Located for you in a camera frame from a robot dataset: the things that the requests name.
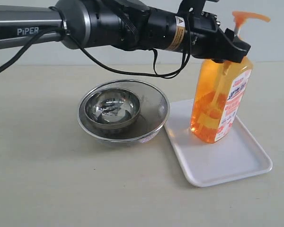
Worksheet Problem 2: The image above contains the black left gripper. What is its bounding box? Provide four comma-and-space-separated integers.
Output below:
177, 0, 251, 63

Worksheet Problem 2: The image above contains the orange dish soap pump bottle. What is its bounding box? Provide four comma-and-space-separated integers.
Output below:
189, 10, 271, 144

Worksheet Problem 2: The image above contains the small stainless steel bowl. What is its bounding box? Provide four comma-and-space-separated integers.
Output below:
84, 88, 141, 131

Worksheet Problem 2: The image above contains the steel mesh strainer basket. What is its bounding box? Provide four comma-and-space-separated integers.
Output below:
77, 79, 170, 146

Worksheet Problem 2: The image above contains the white rectangular plastic tray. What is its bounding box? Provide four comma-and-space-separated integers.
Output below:
165, 99, 273, 187

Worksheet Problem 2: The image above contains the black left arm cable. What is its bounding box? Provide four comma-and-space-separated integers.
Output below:
0, 0, 192, 80

